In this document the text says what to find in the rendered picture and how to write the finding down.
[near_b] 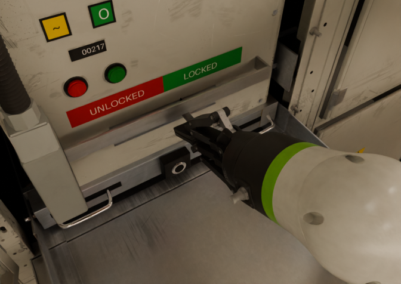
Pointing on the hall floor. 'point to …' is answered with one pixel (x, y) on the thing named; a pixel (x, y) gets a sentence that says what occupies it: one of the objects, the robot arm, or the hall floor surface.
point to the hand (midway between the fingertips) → (190, 132)
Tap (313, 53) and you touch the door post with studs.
